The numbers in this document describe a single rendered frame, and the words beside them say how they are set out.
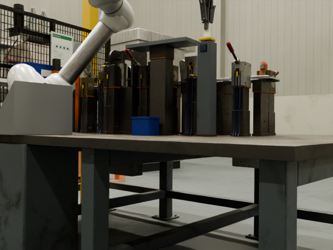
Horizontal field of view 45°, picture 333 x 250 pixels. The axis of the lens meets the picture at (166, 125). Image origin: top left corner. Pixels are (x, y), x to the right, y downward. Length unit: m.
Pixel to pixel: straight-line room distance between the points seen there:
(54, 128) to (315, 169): 1.24
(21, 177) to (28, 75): 0.53
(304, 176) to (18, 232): 1.29
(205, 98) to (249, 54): 10.20
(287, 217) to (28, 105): 1.27
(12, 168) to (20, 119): 0.23
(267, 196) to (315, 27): 10.34
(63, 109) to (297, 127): 9.55
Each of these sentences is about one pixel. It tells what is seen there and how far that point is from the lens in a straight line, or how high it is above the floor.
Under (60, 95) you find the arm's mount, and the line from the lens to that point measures 2.03.
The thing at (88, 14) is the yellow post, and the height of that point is 1.69.
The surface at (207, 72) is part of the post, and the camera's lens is 1.86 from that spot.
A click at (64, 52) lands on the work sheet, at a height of 1.31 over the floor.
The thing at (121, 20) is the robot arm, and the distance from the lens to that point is 2.25.
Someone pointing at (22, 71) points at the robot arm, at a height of 1.01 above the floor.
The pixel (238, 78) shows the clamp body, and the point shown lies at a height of 0.98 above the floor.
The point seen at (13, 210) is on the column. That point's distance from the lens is 1.99.
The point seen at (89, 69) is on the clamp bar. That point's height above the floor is 1.11.
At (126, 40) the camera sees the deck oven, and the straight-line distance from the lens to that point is 6.62.
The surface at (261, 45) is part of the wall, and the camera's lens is 11.88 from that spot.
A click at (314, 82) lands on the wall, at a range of 11.12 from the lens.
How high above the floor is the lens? 0.75
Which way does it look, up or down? level
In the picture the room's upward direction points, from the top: 1 degrees clockwise
